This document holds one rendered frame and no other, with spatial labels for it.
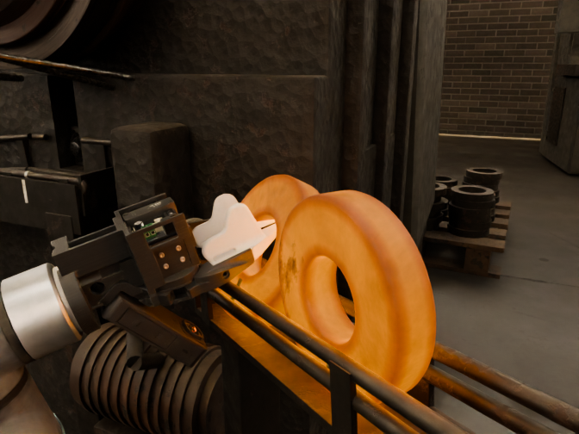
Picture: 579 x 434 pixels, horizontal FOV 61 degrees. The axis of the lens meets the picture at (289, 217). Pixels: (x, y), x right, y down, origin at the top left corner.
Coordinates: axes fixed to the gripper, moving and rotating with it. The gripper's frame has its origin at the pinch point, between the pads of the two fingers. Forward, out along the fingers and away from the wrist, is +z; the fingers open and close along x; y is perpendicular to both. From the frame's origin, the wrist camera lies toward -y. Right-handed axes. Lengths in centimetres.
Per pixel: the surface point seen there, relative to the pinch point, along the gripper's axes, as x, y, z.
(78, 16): 36.0, 24.8, -7.4
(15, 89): 63, 16, -20
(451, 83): 434, -135, 428
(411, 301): -23.4, 4.3, -0.5
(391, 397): -25.6, 0.8, -4.3
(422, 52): 68, -2, 79
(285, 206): -2.7, 3.6, 1.1
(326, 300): -13.5, -0.4, -1.7
